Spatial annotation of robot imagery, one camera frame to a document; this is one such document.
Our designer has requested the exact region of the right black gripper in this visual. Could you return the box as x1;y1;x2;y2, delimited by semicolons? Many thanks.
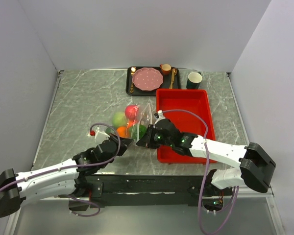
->
136;124;173;149

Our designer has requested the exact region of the green bell pepper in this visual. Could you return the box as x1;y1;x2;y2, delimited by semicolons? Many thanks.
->
129;124;147;140

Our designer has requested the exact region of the red yellow peach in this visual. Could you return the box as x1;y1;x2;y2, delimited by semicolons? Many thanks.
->
127;119;138;127

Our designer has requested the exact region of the orange tangerine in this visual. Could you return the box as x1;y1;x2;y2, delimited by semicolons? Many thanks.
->
116;126;130;138

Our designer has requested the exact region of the clear zip top bag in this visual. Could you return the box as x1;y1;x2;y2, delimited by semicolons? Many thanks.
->
111;103;153;141

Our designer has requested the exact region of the red apple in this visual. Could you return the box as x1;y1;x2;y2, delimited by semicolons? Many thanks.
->
124;104;140;120

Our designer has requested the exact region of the light green cabbage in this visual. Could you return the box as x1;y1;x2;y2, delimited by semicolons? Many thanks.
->
112;112;127;128

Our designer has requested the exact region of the green avocado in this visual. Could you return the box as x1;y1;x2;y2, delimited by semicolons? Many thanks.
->
105;127;115;135

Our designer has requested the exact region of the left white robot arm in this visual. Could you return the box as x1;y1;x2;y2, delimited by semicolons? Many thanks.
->
0;135;133;218

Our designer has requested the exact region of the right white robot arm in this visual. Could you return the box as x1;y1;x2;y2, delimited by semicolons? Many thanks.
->
137;118;276;195

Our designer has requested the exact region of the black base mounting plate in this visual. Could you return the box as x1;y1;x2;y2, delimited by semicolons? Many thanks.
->
58;168;236;212

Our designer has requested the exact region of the red plastic bin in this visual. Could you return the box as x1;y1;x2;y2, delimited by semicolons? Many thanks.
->
156;89;216;164

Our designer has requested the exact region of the black serving tray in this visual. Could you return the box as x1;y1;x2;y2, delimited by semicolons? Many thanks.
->
125;67;181;96

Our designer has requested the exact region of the pink dotted plate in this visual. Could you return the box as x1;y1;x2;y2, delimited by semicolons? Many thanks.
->
132;67;163;91

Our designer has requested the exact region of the gold fork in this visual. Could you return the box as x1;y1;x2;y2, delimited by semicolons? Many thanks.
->
129;66;137;94

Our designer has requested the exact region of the orange ceramic cup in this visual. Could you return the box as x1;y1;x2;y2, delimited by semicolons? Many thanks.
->
159;64;172;75

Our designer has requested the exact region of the gold spoon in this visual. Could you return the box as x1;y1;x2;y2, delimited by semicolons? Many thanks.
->
171;68;177;82

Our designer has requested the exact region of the dark green paper cup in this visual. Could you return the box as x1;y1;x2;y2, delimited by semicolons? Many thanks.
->
186;72;203;90

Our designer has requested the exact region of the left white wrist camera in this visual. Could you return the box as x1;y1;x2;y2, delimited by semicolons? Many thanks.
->
89;130;110;142

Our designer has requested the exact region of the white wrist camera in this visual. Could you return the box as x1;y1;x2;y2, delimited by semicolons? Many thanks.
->
154;110;165;125
89;130;110;142

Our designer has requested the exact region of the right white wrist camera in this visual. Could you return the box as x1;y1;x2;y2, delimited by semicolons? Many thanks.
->
154;110;165;125

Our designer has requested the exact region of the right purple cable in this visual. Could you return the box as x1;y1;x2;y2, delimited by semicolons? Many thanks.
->
161;109;240;235

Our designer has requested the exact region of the aluminium frame rail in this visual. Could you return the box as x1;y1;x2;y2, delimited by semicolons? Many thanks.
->
14;186;275;201

